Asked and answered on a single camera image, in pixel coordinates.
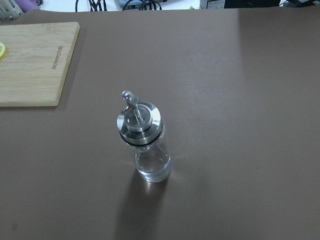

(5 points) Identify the glass sauce bottle metal cap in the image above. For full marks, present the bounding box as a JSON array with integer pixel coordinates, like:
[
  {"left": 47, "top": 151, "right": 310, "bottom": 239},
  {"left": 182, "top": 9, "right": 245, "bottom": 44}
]
[{"left": 116, "top": 90, "right": 172, "bottom": 183}]

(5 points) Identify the black monitor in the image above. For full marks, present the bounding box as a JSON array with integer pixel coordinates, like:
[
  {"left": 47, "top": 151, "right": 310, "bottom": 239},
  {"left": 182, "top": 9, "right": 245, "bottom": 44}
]
[{"left": 224, "top": 0, "right": 281, "bottom": 9}]

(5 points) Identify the lemon slice toy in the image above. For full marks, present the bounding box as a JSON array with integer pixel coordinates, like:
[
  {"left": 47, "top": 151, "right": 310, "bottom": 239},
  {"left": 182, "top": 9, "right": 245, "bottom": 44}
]
[{"left": 0, "top": 42, "right": 7, "bottom": 59}]

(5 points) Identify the aluminium frame post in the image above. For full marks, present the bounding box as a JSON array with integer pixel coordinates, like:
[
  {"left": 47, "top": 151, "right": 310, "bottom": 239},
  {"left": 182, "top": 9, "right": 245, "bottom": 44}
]
[{"left": 0, "top": 0, "right": 23, "bottom": 20}]

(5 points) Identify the bamboo cutting board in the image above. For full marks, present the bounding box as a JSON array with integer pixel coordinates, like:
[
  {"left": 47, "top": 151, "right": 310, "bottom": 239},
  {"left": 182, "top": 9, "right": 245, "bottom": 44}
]
[{"left": 0, "top": 22, "right": 80, "bottom": 107}]

